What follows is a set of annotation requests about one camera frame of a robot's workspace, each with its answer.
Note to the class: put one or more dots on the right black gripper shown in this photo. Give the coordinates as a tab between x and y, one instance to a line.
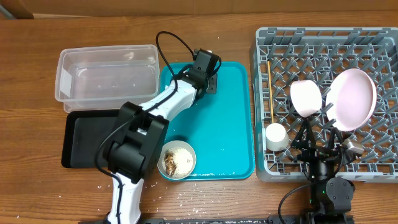
316	154

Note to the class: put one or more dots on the white plastic cup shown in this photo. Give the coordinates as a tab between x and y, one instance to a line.
277	138

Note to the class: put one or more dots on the pink small bowl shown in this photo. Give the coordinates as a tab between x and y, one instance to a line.
306	97

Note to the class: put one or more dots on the white round plate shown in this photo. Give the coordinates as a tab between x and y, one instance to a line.
352	97

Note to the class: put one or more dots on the wooden chopstick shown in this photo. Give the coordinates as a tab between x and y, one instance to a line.
270	91

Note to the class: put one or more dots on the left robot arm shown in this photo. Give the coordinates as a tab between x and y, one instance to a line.
133	147

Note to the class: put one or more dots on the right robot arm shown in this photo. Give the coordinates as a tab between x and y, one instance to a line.
330	195

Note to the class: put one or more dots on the grey dishwasher rack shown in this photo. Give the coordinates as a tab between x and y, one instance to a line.
321	54

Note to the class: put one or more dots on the teal serving tray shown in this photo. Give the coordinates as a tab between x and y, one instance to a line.
218	127

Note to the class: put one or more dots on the grey bowl with rice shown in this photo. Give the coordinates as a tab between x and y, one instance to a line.
177	160

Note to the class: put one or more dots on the clear plastic bin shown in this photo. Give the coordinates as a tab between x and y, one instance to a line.
105	77

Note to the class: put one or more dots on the black plastic tray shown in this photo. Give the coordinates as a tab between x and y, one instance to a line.
84	132

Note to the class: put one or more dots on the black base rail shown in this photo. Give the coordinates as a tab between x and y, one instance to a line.
272	219

